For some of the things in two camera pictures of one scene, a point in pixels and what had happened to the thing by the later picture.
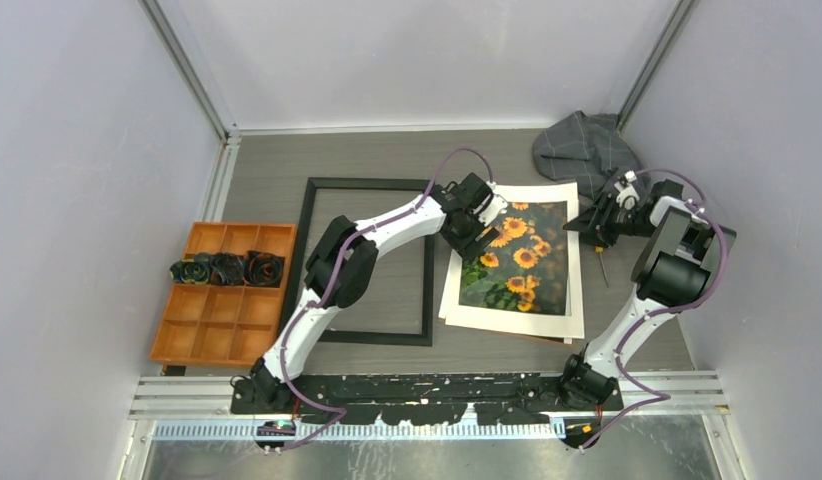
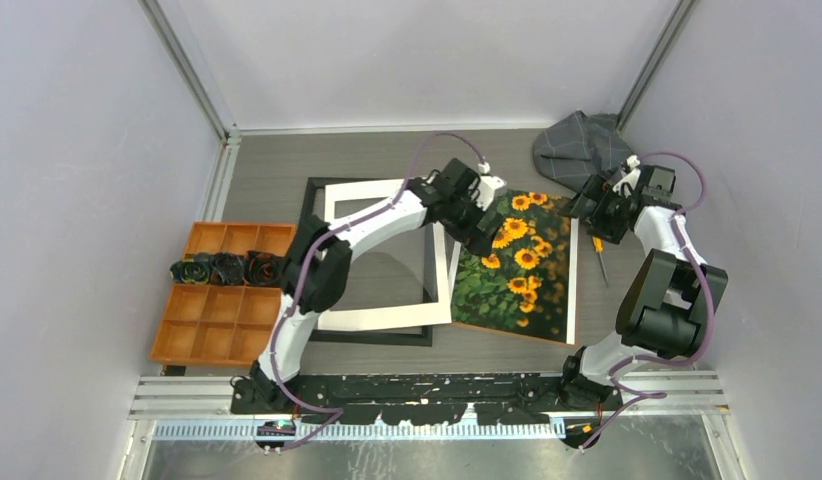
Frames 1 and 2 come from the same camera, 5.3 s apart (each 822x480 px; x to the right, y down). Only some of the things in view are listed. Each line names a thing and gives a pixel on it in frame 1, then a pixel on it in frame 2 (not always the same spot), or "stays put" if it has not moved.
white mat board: (528, 282) → (395, 315)
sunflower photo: (525, 267) stays put
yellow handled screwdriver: (600, 250) stays put
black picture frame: (428, 250) stays put
